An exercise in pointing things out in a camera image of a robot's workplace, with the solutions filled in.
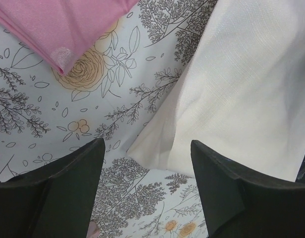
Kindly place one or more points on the white cloth napkin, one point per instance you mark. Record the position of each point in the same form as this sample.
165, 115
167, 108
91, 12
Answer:
242, 94

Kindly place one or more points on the floral patterned tablecloth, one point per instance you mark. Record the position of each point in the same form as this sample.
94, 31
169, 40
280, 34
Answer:
113, 91

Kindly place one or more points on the pink satin placemat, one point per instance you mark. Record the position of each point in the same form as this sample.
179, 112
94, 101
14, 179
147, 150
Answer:
60, 31

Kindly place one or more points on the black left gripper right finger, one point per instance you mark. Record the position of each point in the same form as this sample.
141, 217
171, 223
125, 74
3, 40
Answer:
239, 202

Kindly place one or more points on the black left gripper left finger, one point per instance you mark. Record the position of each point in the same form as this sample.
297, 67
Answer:
55, 200

